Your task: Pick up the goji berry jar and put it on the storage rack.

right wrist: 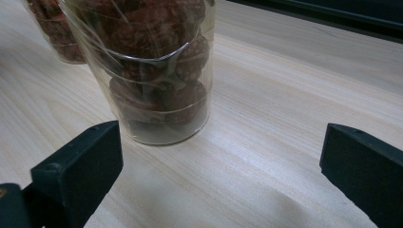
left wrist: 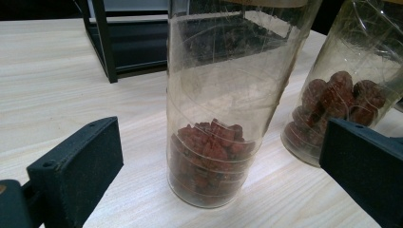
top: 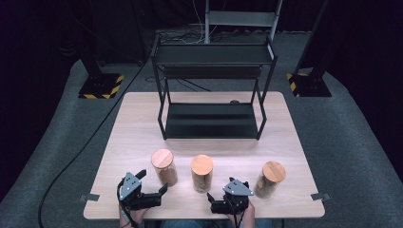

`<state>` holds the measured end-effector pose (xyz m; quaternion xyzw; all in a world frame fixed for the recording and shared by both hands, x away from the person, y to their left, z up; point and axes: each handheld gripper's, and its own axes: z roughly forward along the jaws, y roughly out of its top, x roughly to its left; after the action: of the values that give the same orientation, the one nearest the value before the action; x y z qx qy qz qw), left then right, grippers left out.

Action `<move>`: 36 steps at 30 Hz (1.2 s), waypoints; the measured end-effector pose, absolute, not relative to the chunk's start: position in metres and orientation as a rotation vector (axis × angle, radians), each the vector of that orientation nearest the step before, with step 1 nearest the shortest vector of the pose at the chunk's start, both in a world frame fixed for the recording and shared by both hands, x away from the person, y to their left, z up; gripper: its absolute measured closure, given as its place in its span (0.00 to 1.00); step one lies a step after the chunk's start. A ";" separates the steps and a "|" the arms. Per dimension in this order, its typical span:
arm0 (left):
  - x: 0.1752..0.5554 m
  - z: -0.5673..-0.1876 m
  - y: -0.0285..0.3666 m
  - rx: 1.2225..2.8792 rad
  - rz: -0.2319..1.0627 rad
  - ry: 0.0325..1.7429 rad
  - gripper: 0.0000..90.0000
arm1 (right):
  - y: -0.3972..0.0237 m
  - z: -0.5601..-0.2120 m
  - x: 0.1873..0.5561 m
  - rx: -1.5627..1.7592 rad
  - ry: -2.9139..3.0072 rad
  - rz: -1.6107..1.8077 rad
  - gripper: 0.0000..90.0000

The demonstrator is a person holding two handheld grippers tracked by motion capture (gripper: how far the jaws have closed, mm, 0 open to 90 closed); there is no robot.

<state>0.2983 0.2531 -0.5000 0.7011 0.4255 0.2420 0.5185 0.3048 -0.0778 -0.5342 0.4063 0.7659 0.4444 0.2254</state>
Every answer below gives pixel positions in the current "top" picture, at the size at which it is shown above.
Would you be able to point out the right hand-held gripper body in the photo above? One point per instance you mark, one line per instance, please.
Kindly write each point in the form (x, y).
(236, 190)

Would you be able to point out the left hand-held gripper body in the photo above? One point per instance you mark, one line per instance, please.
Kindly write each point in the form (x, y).
(130, 186)

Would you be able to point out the glass jar with wooden lid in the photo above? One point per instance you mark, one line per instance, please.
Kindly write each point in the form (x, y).
(274, 171)
(201, 164)
(162, 158)

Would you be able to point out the black metal two-tier shelf rack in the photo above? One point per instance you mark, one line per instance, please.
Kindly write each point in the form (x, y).
(212, 53)

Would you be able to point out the person's right hand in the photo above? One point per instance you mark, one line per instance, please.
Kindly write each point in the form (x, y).
(248, 217)

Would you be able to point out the person's left hand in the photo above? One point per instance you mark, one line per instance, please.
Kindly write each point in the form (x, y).
(134, 217)

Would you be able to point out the grey tape strip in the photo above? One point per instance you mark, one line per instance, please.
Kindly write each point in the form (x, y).
(320, 196)
(89, 197)

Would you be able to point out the small brown round object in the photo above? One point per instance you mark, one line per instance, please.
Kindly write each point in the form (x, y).
(234, 101)

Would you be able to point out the black stand with striped base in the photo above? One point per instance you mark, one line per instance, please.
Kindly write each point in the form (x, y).
(99, 86)
(312, 85)

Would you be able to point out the grey metal frame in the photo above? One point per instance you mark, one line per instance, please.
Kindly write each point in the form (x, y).
(240, 18)

